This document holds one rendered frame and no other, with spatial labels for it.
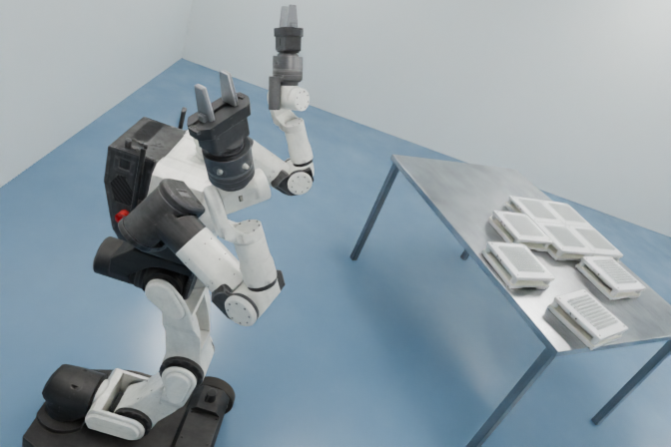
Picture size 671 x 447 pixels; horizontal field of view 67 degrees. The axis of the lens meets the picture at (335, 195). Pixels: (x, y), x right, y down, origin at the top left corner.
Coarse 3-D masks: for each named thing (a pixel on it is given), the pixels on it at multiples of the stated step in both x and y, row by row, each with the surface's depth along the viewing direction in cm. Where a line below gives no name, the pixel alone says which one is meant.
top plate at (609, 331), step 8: (560, 296) 224; (568, 296) 226; (576, 296) 228; (592, 296) 233; (560, 304) 220; (568, 304) 220; (600, 304) 230; (568, 312) 218; (576, 312) 217; (600, 312) 224; (608, 312) 226; (576, 320) 215; (584, 320) 214; (584, 328) 212; (592, 328) 211; (608, 328) 215; (616, 328) 217; (624, 328) 220; (592, 336) 210; (600, 336) 208; (608, 336) 211
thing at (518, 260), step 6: (498, 246) 242; (504, 246) 243; (510, 246) 245; (516, 246) 247; (504, 252) 239; (510, 252) 240; (516, 252) 243; (522, 252) 244; (528, 252) 247; (510, 258) 236; (516, 258) 237; (522, 258) 240; (528, 258) 243; (516, 264) 233; (522, 264) 234; (528, 264) 236; (534, 264) 238; (522, 270) 230; (528, 270) 232; (534, 270) 234; (540, 270) 236
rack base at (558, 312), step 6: (552, 306) 224; (558, 306) 225; (552, 312) 224; (558, 312) 221; (564, 312) 223; (558, 318) 221; (564, 318) 219; (570, 318) 220; (570, 324) 217; (576, 324) 218; (576, 330) 215; (582, 330) 216; (582, 336) 213; (588, 336) 214; (612, 336) 220; (618, 336) 221; (588, 342) 211; (600, 342) 213; (606, 342) 216; (594, 348) 211
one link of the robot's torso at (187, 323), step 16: (160, 288) 142; (160, 304) 145; (176, 304) 144; (192, 304) 154; (208, 304) 162; (176, 320) 148; (192, 320) 149; (208, 320) 164; (176, 336) 155; (192, 336) 155; (208, 336) 165; (176, 352) 159; (192, 352) 158; (208, 352) 166; (160, 368) 161; (192, 368) 160
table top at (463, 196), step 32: (416, 160) 316; (448, 192) 293; (480, 192) 308; (512, 192) 326; (448, 224) 263; (480, 224) 272; (480, 256) 244; (544, 256) 266; (512, 288) 230; (576, 288) 249; (544, 320) 217; (640, 320) 245; (576, 352) 210
